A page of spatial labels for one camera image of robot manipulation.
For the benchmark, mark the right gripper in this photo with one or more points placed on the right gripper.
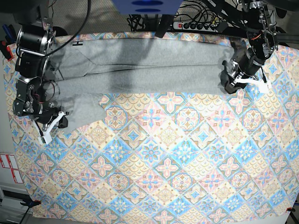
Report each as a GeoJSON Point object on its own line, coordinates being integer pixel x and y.
{"type": "Point", "coordinates": [58, 120]}

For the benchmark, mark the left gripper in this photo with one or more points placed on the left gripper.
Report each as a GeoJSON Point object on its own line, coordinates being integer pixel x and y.
{"type": "Point", "coordinates": [233, 78]}

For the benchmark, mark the grey T-shirt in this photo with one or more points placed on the grey T-shirt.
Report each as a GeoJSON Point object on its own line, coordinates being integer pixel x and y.
{"type": "Point", "coordinates": [85, 73]}

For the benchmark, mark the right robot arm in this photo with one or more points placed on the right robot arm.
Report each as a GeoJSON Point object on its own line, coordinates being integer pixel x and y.
{"type": "Point", "coordinates": [36, 95]}

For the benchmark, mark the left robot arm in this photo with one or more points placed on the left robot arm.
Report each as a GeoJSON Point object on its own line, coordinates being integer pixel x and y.
{"type": "Point", "coordinates": [255, 20]}

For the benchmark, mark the black power strip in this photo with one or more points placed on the black power strip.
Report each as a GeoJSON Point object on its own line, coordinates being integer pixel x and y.
{"type": "Point", "coordinates": [188, 27]}

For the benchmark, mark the white red labels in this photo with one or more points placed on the white red labels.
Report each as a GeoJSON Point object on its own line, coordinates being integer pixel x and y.
{"type": "Point", "coordinates": [9, 170]}

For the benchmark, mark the patterned tablecloth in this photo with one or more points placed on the patterned tablecloth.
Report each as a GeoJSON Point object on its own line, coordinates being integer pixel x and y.
{"type": "Point", "coordinates": [170, 158]}

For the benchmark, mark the black clamp bottom left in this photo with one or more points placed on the black clamp bottom left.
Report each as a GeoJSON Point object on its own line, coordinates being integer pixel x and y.
{"type": "Point", "coordinates": [30, 203]}

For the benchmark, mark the red black clamp top left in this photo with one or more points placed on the red black clamp top left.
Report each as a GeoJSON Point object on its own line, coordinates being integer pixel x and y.
{"type": "Point", "coordinates": [6, 51]}

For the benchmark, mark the clamp bottom right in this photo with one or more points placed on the clamp bottom right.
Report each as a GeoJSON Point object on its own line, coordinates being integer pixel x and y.
{"type": "Point", "coordinates": [292, 209]}

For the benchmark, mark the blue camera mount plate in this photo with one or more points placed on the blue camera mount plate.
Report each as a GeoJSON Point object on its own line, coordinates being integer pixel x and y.
{"type": "Point", "coordinates": [147, 6]}

